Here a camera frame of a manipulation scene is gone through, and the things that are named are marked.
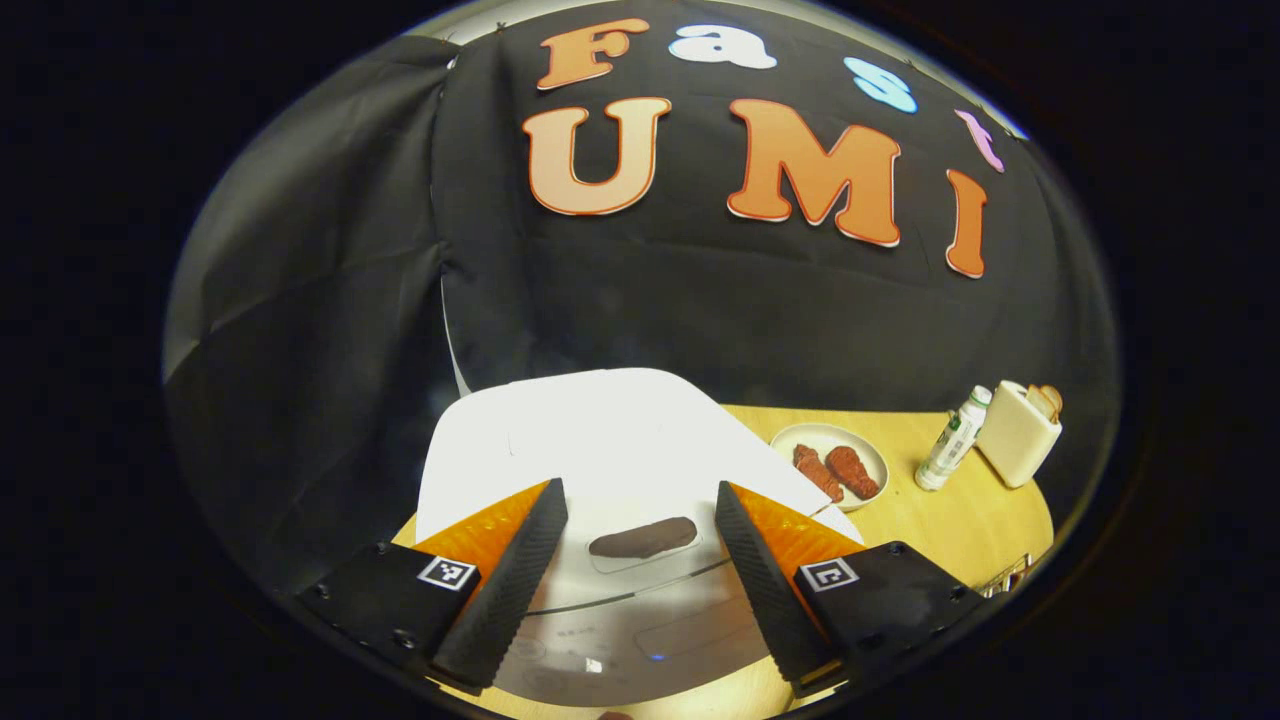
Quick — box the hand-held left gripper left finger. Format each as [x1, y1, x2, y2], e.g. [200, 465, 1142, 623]
[293, 478, 569, 693]

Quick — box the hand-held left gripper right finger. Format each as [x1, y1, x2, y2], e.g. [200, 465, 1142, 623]
[714, 480, 991, 699]

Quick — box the white rice cooker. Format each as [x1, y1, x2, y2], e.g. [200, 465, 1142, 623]
[414, 367, 867, 707]

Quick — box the metal wire chopstick holder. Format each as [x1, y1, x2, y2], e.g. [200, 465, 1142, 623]
[980, 553, 1034, 601]

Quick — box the red-brown meat piece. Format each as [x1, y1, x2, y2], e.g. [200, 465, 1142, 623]
[792, 444, 845, 503]
[826, 446, 882, 501]

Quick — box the white round plate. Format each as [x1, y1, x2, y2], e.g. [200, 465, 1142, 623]
[769, 422, 890, 514]

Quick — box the white plastic bottle green label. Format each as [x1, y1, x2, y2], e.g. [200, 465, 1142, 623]
[914, 385, 994, 492]

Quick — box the cream toaster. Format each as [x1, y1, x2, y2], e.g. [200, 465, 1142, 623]
[974, 380, 1064, 489]

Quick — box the black backdrop cloth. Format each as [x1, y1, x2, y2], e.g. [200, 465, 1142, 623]
[163, 0, 1121, 601]

